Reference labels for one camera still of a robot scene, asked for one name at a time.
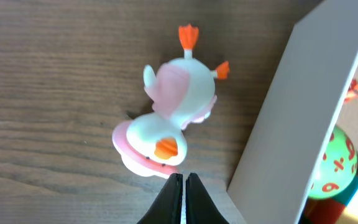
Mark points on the pink white duck toy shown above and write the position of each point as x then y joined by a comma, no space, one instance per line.
182,91

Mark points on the colourful puzzle cube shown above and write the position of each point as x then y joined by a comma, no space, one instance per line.
340,209

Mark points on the orange plastic cage ball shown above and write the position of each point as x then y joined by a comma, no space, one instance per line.
352,92

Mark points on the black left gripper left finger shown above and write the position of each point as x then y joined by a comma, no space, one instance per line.
166,208

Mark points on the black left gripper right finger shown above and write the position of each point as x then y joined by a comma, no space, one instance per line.
200,208

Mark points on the green ball with red numbers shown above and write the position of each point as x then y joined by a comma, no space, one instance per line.
337,168

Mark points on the white cardboard box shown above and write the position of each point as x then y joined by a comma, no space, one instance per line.
275,173

